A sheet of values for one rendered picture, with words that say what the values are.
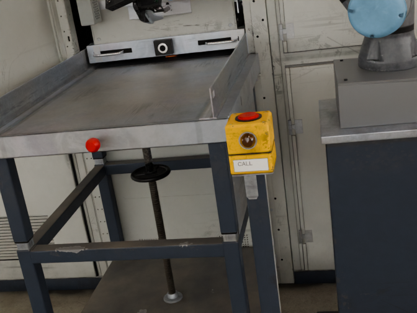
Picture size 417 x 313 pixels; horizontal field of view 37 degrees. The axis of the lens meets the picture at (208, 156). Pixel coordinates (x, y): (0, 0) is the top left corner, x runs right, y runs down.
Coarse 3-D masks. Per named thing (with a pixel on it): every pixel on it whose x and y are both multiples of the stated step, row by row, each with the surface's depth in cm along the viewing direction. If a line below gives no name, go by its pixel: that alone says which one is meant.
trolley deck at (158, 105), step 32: (160, 64) 204; (192, 64) 197; (224, 64) 190; (256, 64) 192; (64, 96) 178; (96, 96) 173; (128, 96) 167; (160, 96) 162; (192, 96) 158; (32, 128) 150; (64, 128) 146; (96, 128) 142; (128, 128) 141; (160, 128) 139; (192, 128) 138; (224, 128) 137
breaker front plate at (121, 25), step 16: (192, 0) 200; (208, 0) 199; (224, 0) 198; (112, 16) 206; (128, 16) 205; (176, 16) 203; (192, 16) 202; (208, 16) 201; (224, 16) 200; (96, 32) 209; (112, 32) 208; (128, 32) 207; (144, 32) 206; (160, 32) 206; (176, 32) 205; (192, 32) 204
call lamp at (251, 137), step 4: (244, 132) 112; (248, 132) 112; (252, 132) 112; (240, 136) 112; (244, 136) 111; (248, 136) 111; (252, 136) 111; (240, 140) 112; (244, 140) 111; (248, 140) 111; (252, 140) 111; (256, 140) 112; (240, 144) 113; (244, 144) 111; (248, 144) 111; (252, 144) 111; (244, 148) 113; (248, 148) 113
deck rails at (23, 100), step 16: (240, 48) 182; (64, 64) 194; (80, 64) 206; (240, 64) 180; (32, 80) 173; (48, 80) 182; (64, 80) 193; (224, 80) 152; (16, 96) 163; (32, 96) 172; (48, 96) 179; (224, 96) 150; (0, 112) 155; (16, 112) 163; (32, 112) 164; (208, 112) 140; (0, 128) 153
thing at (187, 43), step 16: (208, 32) 202; (224, 32) 201; (240, 32) 200; (112, 48) 209; (128, 48) 208; (144, 48) 207; (176, 48) 205; (192, 48) 204; (208, 48) 203; (224, 48) 203
